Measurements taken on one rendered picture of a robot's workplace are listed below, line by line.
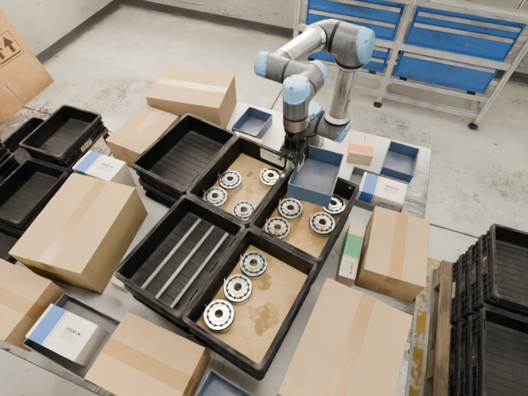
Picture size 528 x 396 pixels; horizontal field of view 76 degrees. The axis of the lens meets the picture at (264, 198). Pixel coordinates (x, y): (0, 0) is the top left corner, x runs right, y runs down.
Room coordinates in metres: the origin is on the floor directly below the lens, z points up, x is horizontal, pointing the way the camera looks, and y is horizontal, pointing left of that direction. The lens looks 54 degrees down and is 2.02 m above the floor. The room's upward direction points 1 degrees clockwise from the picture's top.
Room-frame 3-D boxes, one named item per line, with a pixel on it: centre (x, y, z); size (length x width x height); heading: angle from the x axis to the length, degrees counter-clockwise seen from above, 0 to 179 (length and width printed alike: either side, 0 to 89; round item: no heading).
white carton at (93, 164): (1.01, 0.74, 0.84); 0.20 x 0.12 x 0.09; 68
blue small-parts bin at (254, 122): (1.44, 0.07, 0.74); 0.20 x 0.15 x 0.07; 153
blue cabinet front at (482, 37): (2.43, -1.42, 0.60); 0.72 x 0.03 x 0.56; 70
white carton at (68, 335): (0.31, 0.67, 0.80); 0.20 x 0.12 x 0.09; 68
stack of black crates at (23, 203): (1.18, 1.37, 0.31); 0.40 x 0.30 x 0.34; 160
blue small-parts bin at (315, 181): (0.78, -0.18, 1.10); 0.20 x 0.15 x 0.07; 160
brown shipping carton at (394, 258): (0.64, -0.52, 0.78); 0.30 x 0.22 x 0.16; 162
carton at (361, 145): (1.27, -0.50, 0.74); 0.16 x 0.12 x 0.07; 167
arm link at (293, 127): (0.79, -0.09, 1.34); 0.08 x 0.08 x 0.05
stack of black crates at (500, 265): (0.67, -1.21, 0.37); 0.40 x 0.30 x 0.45; 160
